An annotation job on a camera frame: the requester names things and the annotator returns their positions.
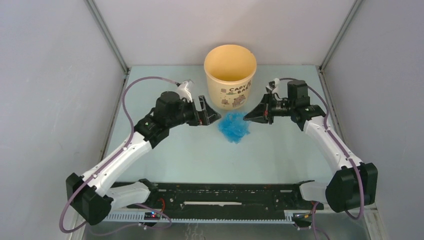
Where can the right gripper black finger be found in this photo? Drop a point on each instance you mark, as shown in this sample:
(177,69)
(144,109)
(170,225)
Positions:
(261,107)
(256,117)

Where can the left small circuit board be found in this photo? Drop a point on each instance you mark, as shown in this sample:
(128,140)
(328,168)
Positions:
(152,216)

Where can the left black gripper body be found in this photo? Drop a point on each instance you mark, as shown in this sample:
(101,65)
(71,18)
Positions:
(195,117)

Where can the yellow cartoon trash bin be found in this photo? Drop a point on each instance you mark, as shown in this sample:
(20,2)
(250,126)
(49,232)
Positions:
(229,71)

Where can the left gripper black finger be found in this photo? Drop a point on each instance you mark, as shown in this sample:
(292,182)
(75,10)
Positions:
(208,118)
(205,107)

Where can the blue plastic trash bag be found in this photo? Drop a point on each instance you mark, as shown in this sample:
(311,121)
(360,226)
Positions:
(234,127)

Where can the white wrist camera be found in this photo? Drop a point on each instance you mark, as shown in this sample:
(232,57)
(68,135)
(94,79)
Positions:
(273,87)
(184,90)

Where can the grey slotted cable duct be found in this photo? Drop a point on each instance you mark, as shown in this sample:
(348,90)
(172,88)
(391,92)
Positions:
(138,217)

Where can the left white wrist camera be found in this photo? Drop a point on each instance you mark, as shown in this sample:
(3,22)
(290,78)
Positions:
(184,90)

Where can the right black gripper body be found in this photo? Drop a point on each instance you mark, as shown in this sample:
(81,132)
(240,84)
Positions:
(271,108)

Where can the left aluminium frame post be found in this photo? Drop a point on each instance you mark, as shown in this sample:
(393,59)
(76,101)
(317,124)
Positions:
(103,27)

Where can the right aluminium frame post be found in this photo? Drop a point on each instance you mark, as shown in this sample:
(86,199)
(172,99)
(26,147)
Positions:
(341,33)

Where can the right small circuit board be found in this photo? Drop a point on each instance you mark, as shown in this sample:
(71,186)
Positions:
(306,216)

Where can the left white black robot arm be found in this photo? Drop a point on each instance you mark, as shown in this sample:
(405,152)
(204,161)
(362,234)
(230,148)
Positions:
(92,194)

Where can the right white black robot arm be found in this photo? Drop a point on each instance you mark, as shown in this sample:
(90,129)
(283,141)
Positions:
(354,183)

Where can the aluminium frame post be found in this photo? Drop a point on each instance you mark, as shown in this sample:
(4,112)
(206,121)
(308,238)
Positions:
(103,27)
(341,33)

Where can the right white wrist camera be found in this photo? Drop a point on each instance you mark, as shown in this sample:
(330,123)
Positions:
(273,87)

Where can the small circuit board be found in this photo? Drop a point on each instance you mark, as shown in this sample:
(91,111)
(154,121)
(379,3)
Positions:
(306,216)
(152,216)

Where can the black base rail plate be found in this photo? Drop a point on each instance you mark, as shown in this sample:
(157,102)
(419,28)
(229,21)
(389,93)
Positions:
(207,200)

